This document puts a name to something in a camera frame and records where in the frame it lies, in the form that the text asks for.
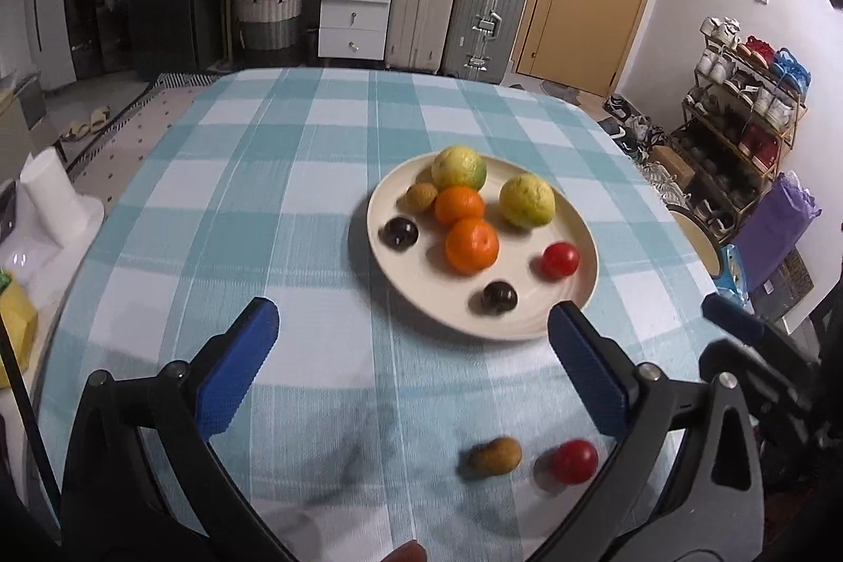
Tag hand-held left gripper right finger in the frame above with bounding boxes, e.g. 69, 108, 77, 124
527, 300, 767, 562

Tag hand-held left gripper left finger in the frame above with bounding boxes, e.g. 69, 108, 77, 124
59, 297, 297, 562

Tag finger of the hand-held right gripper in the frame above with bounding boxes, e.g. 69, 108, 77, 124
701, 293, 821, 379
698, 338, 818, 448

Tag cream round plate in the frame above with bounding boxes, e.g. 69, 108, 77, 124
367, 150, 599, 342

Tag red tomato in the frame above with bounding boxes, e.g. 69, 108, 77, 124
551, 439, 600, 485
541, 242, 581, 281

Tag dark purple plum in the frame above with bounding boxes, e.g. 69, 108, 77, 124
383, 216, 420, 253
480, 280, 518, 314

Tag tan smooth round fruit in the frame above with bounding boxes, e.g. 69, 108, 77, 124
469, 437, 523, 477

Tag orange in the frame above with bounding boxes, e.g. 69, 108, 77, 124
434, 186, 486, 227
445, 218, 500, 275

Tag brown spotted round fruit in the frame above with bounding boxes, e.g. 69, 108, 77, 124
404, 183, 438, 213

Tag person's left hand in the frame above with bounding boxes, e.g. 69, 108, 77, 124
384, 540, 429, 562

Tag blue container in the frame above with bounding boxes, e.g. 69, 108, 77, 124
718, 244, 756, 308

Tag purple bag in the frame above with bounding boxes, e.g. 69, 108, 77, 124
731, 171, 823, 294

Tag cardboard box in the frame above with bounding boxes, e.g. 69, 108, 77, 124
649, 144, 697, 189

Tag teal checked tablecloth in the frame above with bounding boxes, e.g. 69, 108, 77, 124
30, 67, 726, 562

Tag wooden shoe rack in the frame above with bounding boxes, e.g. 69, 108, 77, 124
672, 15, 809, 247

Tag sneakers on floor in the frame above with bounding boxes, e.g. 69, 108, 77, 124
604, 94, 654, 163

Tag shoe rack with shoes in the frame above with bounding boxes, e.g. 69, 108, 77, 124
675, 15, 809, 234

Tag yellow object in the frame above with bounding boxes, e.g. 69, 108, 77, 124
0, 269, 41, 390

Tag greenish yellow lemon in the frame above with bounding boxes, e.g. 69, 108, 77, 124
431, 144, 487, 191

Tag white paper roll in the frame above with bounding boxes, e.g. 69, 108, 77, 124
0, 147, 106, 281

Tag patterned floor rug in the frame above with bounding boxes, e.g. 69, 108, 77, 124
62, 71, 223, 189

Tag woven laundry basket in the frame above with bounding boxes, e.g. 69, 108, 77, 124
236, 0, 305, 51

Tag silver suitcase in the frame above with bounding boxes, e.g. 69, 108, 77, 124
440, 0, 532, 84

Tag cream suitcase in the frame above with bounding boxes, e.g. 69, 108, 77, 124
385, 0, 463, 73

